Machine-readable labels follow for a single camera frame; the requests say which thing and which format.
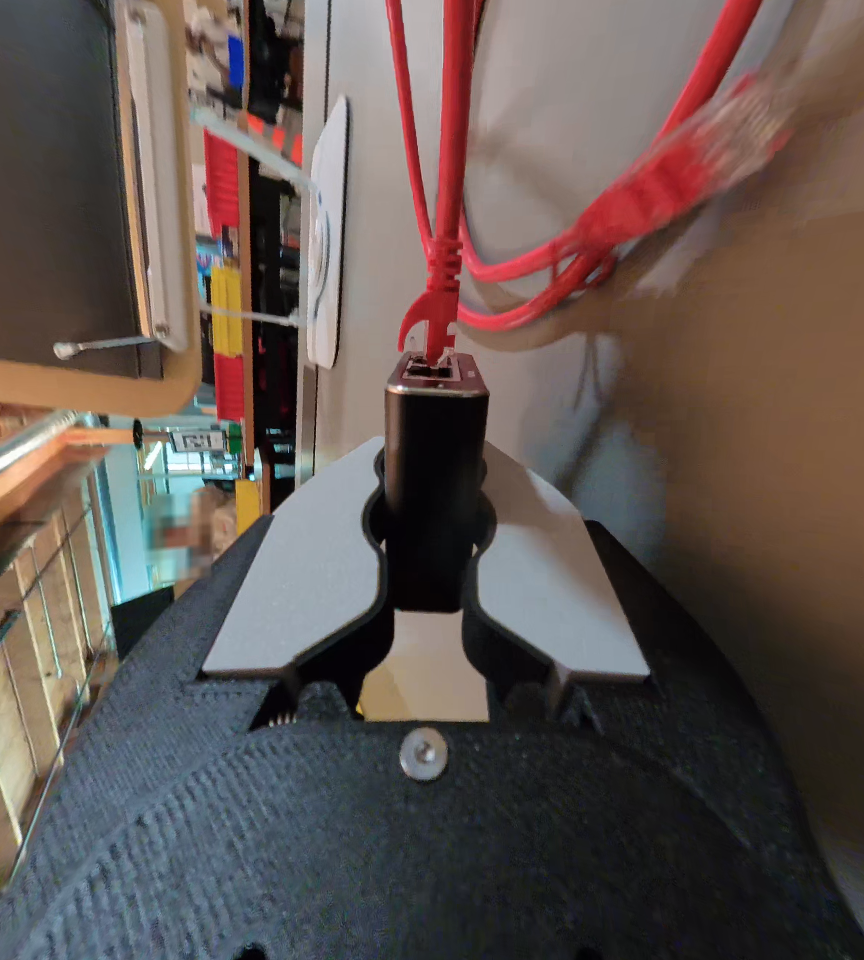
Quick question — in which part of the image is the yellow background bin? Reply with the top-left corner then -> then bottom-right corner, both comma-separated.
210,258 -> 245,357

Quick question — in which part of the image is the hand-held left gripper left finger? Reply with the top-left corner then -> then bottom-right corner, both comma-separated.
201,437 -> 395,717

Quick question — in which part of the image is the red network cable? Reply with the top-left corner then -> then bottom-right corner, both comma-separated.
385,0 -> 793,376

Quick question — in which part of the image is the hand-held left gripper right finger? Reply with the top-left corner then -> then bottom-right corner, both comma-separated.
462,441 -> 653,710

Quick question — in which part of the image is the black board with wooden frame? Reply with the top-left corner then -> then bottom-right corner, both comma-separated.
0,0 -> 204,417

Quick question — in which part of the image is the black two-port adapter box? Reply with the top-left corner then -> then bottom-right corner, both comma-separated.
384,352 -> 491,615

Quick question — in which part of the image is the red plastic bin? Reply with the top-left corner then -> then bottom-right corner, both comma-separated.
214,352 -> 245,421
203,127 -> 241,234

